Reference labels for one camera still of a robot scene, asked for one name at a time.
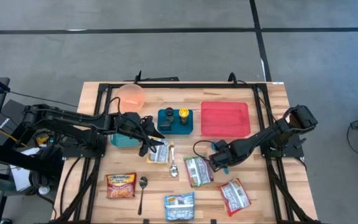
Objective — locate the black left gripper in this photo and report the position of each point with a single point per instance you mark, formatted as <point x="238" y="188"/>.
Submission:
<point x="130" y="126"/>

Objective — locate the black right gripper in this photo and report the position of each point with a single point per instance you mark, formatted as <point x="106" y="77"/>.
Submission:
<point x="227" y="154"/>

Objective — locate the yellow ramen packet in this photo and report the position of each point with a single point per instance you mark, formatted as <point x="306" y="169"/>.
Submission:
<point x="163" y="154"/>

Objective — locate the green ramen packet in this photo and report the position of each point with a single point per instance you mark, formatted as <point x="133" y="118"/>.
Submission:
<point x="198" y="171"/>

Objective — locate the small black box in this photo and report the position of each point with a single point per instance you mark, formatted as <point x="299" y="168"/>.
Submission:
<point x="165" y="126"/>

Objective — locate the teal plastic bin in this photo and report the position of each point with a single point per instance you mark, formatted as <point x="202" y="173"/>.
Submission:
<point x="123" y="141"/>

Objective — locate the red ramen packet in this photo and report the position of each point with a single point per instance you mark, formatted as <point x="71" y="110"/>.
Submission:
<point x="234" y="196"/>

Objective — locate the small silver spoon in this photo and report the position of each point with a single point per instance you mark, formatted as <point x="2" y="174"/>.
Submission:
<point x="173" y="170"/>

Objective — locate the yellow-lid spice jar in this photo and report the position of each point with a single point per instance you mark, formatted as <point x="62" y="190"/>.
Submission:
<point x="184" y="112"/>

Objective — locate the orange Maruchan ramen packet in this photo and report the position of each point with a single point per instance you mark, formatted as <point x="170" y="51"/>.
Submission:
<point x="120" y="186"/>

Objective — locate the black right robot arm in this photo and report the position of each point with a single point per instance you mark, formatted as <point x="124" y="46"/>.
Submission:
<point x="259" y="138"/>

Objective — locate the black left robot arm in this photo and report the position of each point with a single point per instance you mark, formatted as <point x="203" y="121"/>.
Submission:
<point x="73" y="118"/>

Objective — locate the dark blue plastic tray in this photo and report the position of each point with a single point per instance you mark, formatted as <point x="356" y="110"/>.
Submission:
<point x="179" y="129"/>

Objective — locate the red plastic tray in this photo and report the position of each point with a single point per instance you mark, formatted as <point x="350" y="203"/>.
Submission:
<point x="225" y="119"/>

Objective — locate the orange translucent bowl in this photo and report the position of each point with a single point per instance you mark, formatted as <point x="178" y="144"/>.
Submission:
<point x="129" y="96"/>

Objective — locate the black table clamp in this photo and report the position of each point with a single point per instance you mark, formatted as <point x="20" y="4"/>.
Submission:
<point x="146" y="221"/>
<point x="213" y="221"/>

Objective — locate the blue ramen packet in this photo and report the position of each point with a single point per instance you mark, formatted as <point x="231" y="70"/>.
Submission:
<point x="179" y="207"/>

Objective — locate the white table sticker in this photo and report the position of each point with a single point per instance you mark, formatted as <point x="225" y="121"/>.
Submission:
<point x="278" y="82"/>

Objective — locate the white round cap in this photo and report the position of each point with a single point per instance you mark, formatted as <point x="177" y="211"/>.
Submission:
<point x="44" y="190"/>

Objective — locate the white paper sheet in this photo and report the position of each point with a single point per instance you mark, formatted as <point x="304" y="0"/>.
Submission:
<point x="22" y="180"/>

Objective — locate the black equipment stand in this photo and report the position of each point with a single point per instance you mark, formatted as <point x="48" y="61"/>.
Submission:
<point x="11" y="160"/>

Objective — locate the black cardboard box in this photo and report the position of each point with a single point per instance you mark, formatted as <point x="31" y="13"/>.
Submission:
<point x="6" y="123"/>

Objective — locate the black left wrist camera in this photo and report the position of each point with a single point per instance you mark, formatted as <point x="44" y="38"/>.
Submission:
<point x="147" y="120"/>

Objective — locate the black camera mast foot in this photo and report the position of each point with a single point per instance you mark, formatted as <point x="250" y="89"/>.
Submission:
<point x="163" y="79"/>

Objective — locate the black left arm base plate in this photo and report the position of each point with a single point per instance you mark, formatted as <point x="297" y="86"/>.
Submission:
<point x="82" y="153"/>

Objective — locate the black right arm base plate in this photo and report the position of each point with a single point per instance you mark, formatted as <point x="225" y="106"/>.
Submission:
<point x="286" y="152"/>

